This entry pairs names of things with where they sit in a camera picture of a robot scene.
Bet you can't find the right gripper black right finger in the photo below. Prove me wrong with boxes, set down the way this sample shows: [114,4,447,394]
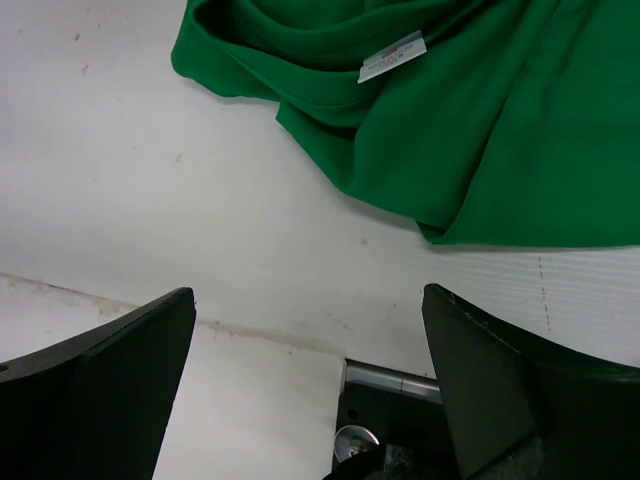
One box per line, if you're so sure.
[422,284,639,479]

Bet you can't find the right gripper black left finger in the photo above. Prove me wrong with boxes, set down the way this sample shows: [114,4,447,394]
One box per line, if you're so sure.
[1,287,195,479]

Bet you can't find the green t shirt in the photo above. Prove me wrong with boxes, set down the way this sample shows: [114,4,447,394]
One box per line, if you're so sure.
[171,1,639,248]

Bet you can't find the silver rack base tube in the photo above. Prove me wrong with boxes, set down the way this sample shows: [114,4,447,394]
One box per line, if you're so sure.
[342,360,442,404]

